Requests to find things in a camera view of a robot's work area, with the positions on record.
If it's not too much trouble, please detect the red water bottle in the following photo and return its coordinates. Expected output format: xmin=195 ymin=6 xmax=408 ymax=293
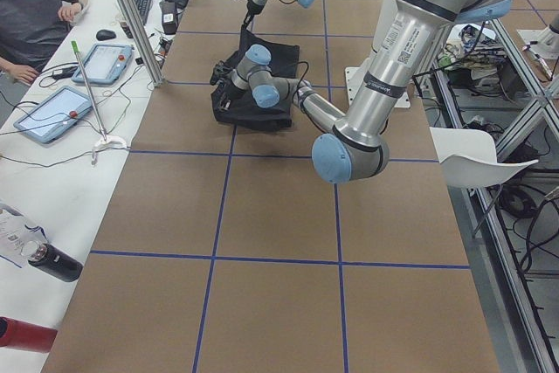
xmin=1 ymin=316 xmax=58 ymax=353

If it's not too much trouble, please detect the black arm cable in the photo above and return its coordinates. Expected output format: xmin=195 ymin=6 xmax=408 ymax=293
xmin=287 ymin=60 xmax=337 ymax=134

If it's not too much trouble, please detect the black graphic t-shirt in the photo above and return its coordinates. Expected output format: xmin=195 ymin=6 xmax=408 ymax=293
xmin=212 ymin=26 xmax=300 ymax=132

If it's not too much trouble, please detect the black water bottle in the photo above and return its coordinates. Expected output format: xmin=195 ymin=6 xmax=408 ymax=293
xmin=21 ymin=241 xmax=83 ymax=282

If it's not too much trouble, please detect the white plastic chair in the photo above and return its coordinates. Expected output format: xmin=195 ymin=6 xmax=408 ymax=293
xmin=430 ymin=128 xmax=539 ymax=189

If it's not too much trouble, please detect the aluminium frame post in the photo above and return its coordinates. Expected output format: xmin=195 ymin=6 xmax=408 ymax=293
xmin=117 ymin=0 xmax=163 ymax=87

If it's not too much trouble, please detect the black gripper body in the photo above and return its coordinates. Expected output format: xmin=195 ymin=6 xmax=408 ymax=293
xmin=234 ymin=0 xmax=266 ymax=24
xmin=210 ymin=61 xmax=238 ymax=105

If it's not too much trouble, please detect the seated person grey shirt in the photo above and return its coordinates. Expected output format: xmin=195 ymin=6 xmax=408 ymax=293
xmin=1 ymin=0 xmax=89 ymax=85

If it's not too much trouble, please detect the metal rod green tip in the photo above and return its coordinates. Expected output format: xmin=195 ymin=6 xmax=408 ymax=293
xmin=71 ymin=40 xmax=128 ymax=166

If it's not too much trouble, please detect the blue teach pendant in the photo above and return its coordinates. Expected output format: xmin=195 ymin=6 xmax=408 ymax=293
xmin=79 ymin=43 xmax=134 ymax=86
xmin=13 ymin=86 xmax=92 ymax=144

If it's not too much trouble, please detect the black computer mouse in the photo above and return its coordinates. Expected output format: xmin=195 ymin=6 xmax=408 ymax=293
xmin=95 ymin=29 xmax=116 ymax=41

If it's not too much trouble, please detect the near blue teach pendant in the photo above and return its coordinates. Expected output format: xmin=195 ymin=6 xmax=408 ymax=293
xmin=13 ymin=86 xmax=92 ymax=144

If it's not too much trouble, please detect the far blue teach pendant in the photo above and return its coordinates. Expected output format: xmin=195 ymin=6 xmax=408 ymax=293
xmin=79 ymin=43 xmax=134 ymax=86

